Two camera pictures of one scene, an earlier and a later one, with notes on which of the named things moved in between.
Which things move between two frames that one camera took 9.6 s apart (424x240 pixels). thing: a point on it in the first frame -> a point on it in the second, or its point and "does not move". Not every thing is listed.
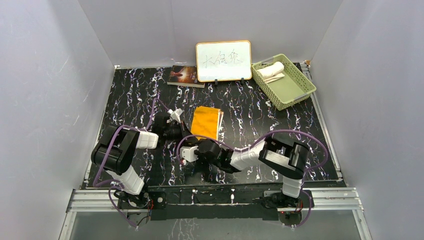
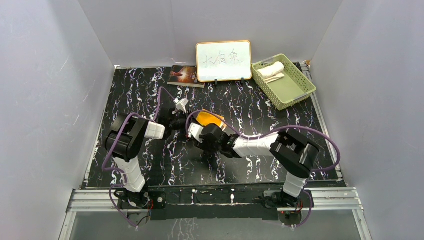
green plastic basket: x=293 y=87 does not move
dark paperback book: x=184 y=75 does not move
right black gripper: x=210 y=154 -> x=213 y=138
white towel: x=272 y=72 does not move
